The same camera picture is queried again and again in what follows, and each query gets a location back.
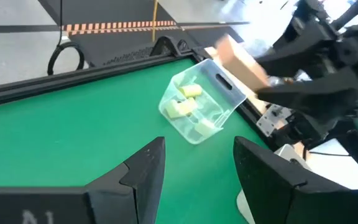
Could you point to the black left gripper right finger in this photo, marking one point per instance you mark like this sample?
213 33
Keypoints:
291 202

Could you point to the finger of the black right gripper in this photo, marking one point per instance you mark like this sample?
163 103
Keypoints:
297 62
315 95

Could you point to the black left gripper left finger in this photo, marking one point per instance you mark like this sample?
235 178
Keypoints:
73 205

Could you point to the tan wooden block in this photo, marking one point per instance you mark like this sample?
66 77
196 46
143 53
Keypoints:
241 65

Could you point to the yellow rectangular block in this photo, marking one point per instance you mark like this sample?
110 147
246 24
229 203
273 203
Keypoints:
190 90

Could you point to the small yellow cube block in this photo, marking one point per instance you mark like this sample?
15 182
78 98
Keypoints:
205 127

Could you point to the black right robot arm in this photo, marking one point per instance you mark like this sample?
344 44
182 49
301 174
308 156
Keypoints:
309 130

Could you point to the wooden side board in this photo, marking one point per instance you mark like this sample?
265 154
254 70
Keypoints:
259 105

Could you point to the clear plastic bin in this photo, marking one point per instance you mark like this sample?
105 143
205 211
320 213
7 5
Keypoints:
228 96

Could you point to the black hazard-striped floor mat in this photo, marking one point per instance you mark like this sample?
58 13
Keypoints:
110 12

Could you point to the silver metal bracket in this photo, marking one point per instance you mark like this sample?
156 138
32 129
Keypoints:
270 121

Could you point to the black aluminium table frame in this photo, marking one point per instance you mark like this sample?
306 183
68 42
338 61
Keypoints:
73 77

